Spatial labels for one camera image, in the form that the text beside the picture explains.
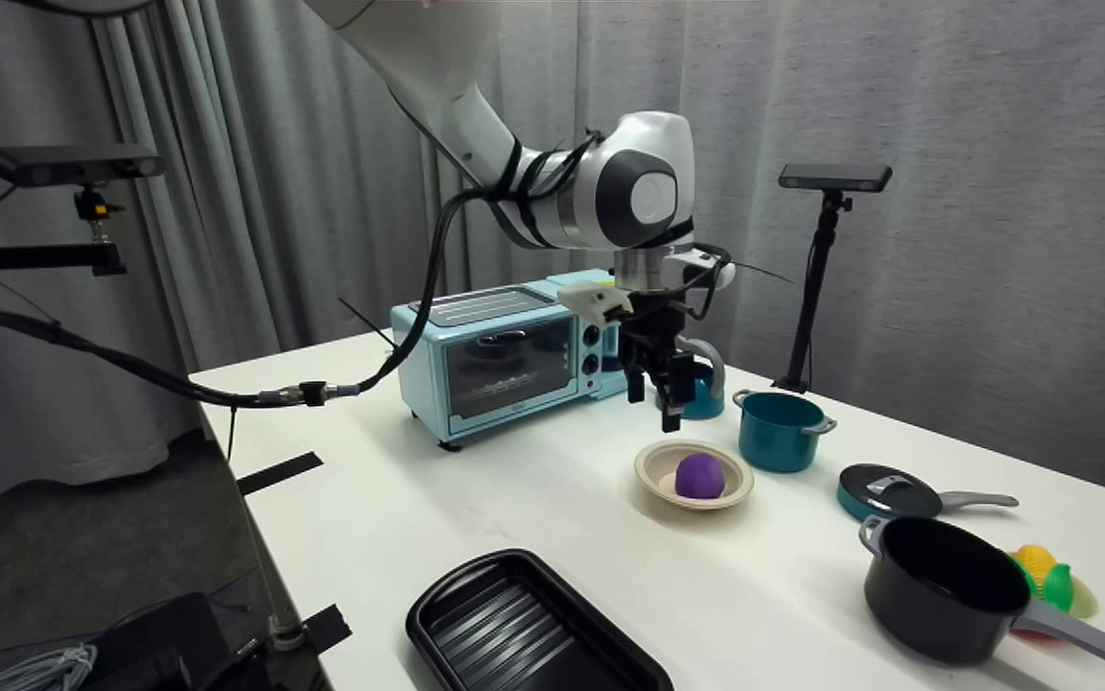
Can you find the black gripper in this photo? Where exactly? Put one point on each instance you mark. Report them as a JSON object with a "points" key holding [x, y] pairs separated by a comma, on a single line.
{"points": [[655, 330]]}

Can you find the purple round object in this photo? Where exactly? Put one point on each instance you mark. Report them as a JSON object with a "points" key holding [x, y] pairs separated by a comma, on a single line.
{"points": [[701, 472]]}

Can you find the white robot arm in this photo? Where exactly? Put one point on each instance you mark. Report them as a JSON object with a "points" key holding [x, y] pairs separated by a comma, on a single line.
{"points": [[633, 195]]}

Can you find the beige shallow bowl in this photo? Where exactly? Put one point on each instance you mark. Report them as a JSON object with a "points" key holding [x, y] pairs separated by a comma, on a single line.
{"points": [[660, 490]]}

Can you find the teal toy kettle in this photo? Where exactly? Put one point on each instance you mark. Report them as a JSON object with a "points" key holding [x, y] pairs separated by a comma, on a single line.
{"points": [[708, 389]]}

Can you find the light blue toaster oven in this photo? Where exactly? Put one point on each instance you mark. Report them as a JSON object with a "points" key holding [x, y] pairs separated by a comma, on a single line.
{"points": [[501, 357]]}

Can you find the teal pan with black lid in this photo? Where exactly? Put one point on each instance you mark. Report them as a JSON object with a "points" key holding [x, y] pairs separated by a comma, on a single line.
{"points": [[889, 492]]}

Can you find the black ridged baking tray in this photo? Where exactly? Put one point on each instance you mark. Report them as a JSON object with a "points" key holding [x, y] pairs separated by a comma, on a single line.
{"points": [[518, 630]]}

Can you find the black tape strip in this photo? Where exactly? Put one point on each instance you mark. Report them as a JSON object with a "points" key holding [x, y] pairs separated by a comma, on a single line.
{"points": [[282, 472]]}

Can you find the yellow toy fruit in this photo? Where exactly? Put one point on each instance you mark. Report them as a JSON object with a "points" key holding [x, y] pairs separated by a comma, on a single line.
{"points": [[1032, 561]]}

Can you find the black table clamp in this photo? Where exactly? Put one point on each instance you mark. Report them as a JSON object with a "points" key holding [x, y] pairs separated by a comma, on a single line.
{"points": [[308, 640]]}

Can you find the green toy fruit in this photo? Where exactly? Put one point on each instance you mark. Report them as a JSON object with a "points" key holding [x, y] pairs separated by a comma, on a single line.
{"points": [[1061, 590]]}

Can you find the black bag with clear plastic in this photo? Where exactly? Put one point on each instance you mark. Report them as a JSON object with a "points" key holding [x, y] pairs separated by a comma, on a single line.
{"points": [[133, 648]]}

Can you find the black thin camera stand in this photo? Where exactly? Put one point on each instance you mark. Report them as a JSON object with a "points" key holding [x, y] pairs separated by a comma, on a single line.
{"points": [[813, 289]]}

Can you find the black camera on thin stand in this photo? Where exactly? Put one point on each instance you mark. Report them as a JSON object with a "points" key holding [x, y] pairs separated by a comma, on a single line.
{"points": [[835, 178]]}

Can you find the black camera on clamp arm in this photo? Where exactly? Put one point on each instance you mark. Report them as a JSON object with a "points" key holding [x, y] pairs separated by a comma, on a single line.
{"points": [[75, 164]]}

